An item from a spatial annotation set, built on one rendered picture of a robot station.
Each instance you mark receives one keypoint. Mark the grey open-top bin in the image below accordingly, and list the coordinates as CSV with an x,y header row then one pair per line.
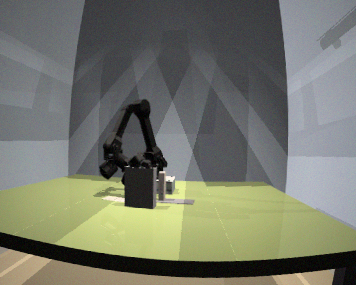
x,y
140,187

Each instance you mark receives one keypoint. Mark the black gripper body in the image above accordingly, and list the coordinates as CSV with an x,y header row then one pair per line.
x,y
123,165

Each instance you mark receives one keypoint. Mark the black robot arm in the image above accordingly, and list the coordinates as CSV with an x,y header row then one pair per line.
x,y
112,145

